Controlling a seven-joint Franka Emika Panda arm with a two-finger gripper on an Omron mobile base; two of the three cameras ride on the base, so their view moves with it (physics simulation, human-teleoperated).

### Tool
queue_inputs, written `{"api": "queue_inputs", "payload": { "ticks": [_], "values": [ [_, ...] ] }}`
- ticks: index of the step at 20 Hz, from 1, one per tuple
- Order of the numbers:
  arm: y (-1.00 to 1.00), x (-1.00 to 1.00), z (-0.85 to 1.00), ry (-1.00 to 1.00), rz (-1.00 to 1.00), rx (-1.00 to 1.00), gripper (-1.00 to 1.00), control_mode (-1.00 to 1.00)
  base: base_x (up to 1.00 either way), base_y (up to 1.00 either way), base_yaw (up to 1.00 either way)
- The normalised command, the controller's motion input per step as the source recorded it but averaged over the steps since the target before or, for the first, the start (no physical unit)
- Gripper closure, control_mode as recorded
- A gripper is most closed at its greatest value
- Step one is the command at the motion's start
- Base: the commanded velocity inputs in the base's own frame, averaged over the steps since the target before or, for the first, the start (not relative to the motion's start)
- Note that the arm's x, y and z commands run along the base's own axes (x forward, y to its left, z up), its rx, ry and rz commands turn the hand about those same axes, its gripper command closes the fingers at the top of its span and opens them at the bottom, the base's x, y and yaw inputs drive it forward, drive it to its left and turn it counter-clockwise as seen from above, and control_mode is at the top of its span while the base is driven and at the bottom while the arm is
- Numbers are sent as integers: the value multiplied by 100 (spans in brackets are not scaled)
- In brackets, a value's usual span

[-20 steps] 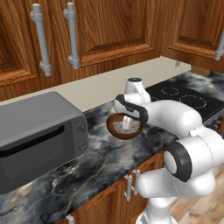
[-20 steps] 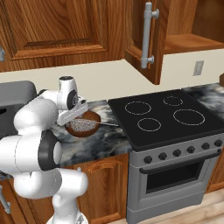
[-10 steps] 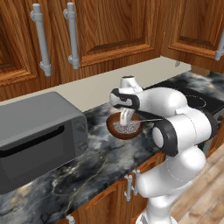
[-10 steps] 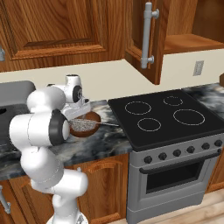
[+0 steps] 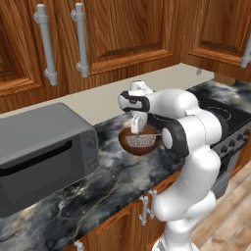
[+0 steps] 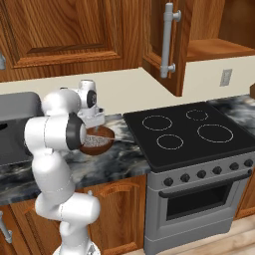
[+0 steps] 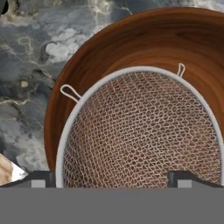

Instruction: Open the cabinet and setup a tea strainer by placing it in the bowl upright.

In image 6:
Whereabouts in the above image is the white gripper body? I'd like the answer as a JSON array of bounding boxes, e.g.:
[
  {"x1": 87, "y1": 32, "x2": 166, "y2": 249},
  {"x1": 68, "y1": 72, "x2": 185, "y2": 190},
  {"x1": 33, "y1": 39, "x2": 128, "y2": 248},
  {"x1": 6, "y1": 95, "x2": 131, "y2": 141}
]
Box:
[{"x1": 77, "y1": 106, "x2": 108, "y2": 129}]

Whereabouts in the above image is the brown bowl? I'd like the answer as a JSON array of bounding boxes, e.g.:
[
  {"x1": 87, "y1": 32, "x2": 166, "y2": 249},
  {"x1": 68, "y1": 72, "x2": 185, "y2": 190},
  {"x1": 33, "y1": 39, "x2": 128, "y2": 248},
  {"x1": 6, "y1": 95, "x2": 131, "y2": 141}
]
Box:
[{"x1": 79, "y1": 126, "x2": 117, "y2": 156}]

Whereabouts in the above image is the closed wooden cabinet door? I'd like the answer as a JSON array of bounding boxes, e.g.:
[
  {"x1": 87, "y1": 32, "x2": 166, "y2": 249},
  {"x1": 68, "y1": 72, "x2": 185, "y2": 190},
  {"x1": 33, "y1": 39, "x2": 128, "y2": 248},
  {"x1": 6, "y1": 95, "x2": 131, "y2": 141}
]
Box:
[{"x1": 0, "y1": 0, "x2": 144, "y2": 83}]

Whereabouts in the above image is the wooden base cabinet door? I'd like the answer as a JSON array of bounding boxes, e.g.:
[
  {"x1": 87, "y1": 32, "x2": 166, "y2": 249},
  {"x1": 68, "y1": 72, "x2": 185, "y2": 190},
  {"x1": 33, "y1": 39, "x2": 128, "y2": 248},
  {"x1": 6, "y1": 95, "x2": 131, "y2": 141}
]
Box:
[{"x1": 9, "y1": 174, "x2": 147, "y2": 255}]

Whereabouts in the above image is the open wooden cabinet door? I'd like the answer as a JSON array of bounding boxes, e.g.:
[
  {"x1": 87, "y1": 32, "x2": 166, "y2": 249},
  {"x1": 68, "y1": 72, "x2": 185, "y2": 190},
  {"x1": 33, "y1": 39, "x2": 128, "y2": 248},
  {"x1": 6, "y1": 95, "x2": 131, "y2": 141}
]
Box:
[{"x1": 142, "y1": 0, "x2": 193, "y2": 98}]

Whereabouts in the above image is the wooden cabinet shelf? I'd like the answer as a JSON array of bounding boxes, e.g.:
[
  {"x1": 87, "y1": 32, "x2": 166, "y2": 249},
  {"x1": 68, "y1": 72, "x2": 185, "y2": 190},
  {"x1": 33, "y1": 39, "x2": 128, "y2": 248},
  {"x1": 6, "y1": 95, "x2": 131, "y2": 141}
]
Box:
[{"x1": 185, "y1": 0, "x2": 255, "y2": 63}]

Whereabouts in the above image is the narrow wooden base cabinet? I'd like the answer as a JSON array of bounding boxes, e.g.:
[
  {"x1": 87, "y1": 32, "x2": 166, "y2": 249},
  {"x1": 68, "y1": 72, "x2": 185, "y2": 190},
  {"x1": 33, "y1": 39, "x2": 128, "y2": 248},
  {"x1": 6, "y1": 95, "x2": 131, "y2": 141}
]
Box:
[{"x1": 233, "y1": 177, "x2": 255, "y2": 221}]

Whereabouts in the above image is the black hob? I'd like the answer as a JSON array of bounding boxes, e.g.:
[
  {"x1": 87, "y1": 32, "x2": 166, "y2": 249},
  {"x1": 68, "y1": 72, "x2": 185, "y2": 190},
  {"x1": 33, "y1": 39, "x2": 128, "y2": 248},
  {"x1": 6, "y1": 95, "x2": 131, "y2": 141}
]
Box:
[{"x1": 123, "y1": 101, "x2": 255, "y2": 173}]

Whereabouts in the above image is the grey oven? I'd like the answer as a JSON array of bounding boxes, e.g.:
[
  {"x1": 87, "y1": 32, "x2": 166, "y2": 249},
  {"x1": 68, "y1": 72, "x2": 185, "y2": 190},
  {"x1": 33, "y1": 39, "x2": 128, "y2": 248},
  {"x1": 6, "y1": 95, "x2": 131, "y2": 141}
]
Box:
[{"x1": 143, "y1": 151, "x2": 255, "y2": 255}]

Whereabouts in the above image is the grey oven door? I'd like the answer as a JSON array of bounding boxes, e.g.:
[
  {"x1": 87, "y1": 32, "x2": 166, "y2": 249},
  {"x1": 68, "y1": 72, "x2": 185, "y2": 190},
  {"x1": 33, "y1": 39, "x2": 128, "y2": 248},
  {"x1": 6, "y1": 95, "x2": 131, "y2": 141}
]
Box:
[{"x1": 144, "y1": 172, "x2": 253, "y2": 242}]

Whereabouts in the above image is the long silver door handle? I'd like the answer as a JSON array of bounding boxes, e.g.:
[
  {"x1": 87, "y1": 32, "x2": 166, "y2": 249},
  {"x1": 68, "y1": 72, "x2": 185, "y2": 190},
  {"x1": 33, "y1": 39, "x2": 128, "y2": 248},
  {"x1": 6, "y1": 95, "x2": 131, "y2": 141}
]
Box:
[{"x1": 159, "y1": 2, "x2": 182, "y2": 80}]

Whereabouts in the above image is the dark oven door handle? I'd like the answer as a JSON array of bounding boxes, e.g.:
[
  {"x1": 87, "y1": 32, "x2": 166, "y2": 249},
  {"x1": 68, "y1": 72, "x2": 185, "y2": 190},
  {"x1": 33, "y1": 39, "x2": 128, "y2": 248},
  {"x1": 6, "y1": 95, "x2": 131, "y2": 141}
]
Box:
[{"x1": 157, "y1": 168, "x2": 253, "y2": 199}]

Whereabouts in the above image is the silver base cabinet handle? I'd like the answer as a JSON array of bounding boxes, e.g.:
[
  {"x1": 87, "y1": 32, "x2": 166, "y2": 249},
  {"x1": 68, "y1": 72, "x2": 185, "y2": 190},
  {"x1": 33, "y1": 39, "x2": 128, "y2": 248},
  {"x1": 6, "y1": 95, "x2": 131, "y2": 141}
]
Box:
[{"x1": 0, "y1": 210, "x2": 14, "y2": 244}]

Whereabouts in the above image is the grey wall outlet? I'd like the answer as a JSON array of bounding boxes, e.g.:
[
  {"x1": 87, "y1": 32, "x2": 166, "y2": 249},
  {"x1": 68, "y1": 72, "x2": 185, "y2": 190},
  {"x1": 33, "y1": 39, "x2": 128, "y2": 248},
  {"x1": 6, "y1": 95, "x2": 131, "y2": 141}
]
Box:
[{"x1": 219, "y1": 68, "x2": 234, "y2": 88}]

